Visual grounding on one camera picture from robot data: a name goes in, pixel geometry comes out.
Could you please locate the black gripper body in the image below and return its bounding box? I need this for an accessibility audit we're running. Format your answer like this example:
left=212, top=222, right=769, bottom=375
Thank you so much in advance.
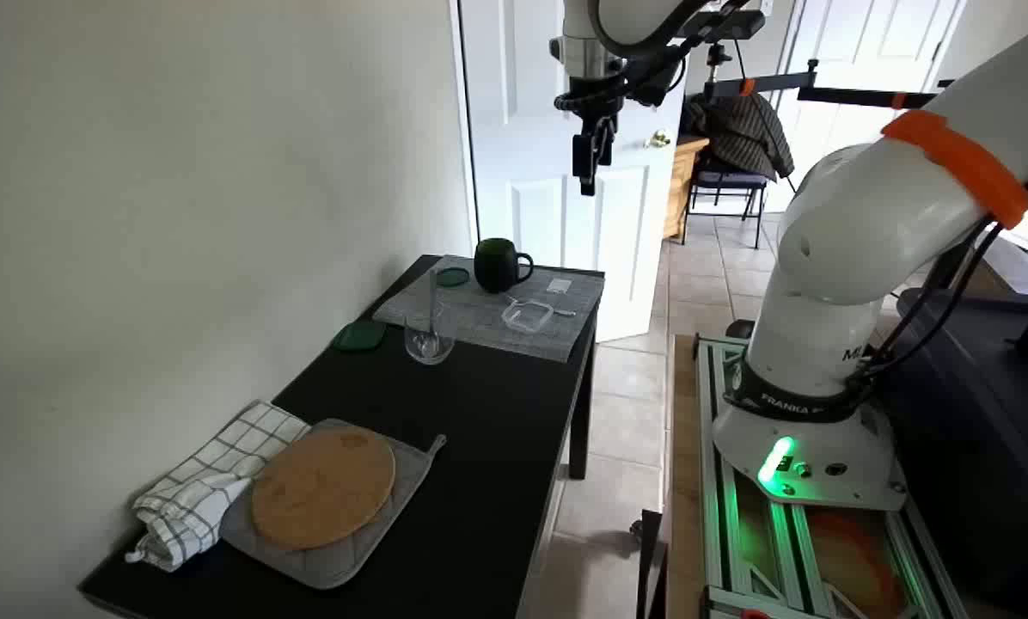
left=574, top=49, right=658, bottom=149

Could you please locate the black cup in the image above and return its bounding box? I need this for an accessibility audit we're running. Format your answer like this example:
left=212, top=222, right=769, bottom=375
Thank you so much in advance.
left=470, top=234, right=536, bottom=297

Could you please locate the white panel door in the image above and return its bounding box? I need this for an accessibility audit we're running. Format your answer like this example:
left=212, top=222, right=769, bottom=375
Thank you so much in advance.
left=454, top=0, right=697, bottom=344

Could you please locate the chair with blue seat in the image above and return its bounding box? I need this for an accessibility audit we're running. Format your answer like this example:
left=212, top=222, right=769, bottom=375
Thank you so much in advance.
left=680, top=165, right=775, bottom=252

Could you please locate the grey woven placemat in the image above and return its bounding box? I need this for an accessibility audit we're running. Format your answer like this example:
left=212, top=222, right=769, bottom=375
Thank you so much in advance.
left=372, top=255, right=604, bottom=367

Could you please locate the clear drinking glass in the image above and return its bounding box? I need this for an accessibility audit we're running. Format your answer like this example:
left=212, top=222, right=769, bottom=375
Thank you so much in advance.
left=403, top=268, right=460, bottom=367

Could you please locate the black table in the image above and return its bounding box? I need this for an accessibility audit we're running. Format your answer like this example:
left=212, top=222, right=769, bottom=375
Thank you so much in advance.
left=76, top=252, right=610, bottom=619

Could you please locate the wooden board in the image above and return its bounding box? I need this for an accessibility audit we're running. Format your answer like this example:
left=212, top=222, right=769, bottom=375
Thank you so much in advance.
left=662, top=329, right=711, bottom=619

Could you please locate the black cabinet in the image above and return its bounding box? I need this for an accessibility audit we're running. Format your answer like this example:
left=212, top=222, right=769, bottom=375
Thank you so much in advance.
left=878, top=234, right=1028, bottom=619

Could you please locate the white checkered kitchen towel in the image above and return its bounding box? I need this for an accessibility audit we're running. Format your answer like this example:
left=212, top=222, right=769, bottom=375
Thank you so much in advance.
left=124, top=395, right=314, bottom=573

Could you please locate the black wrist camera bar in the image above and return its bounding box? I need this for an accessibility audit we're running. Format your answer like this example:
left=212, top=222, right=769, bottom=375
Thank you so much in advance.
left=551, top=89, right=628, bottom=121

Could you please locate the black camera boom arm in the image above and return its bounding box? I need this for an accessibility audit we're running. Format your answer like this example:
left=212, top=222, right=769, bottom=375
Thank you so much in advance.
left=697, top=54, right=960, bottom=117

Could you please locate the orange arm strap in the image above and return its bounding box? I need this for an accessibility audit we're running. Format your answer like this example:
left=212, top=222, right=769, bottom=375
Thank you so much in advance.
left=878, top=108, right=1028, bottom=229

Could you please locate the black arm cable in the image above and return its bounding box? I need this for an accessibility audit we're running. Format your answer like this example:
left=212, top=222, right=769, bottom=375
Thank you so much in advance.
left=862, top=158, right=1028, bottom=386

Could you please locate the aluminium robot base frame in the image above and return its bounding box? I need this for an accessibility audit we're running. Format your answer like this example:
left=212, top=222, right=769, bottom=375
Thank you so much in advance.
left=696, top=332, right=976, bottom=619

